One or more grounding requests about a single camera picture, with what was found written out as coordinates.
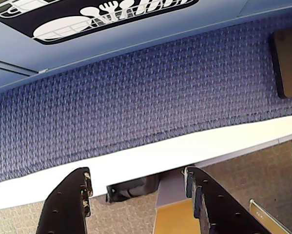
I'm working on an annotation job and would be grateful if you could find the blue toy kitchen frame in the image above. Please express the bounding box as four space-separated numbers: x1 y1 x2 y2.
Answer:
0 0 292 94

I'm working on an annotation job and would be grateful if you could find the shiny metal bracket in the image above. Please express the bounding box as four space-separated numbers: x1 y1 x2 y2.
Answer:
249 198 292 234

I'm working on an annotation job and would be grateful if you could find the dark brown wooden board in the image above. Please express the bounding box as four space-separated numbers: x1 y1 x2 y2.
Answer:
269 30 292 99

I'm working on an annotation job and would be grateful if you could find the white table top edge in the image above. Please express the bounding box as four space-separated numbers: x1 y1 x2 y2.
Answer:
0 114 292 213

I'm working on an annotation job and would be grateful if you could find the black dish rack print panel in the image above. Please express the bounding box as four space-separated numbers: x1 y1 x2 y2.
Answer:
0 0 200 46

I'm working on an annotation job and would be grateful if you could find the grey and yellow table leg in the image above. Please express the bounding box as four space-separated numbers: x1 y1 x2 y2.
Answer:
152 169 195 234

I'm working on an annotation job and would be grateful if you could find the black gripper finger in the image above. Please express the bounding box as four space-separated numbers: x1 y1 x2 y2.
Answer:
184 166 271 234
36 166 94 234

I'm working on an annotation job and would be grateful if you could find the black clamp under table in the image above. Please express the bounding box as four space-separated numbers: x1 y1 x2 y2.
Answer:
105 175 161 203

